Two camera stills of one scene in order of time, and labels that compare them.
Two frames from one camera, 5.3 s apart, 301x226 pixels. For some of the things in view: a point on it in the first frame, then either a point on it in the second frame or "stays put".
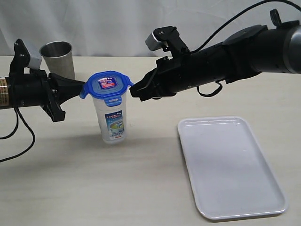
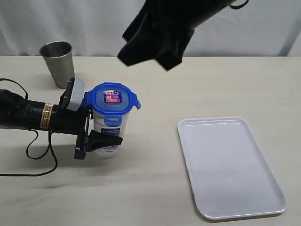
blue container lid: [109, 85] -> [113, 100]
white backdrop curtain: [119, 28] stays put
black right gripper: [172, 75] -> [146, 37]
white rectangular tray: [231, 173] stays put
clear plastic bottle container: [113, 120] -> [99, 125]
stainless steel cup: [58, 58] stays put
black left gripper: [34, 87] -> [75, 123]
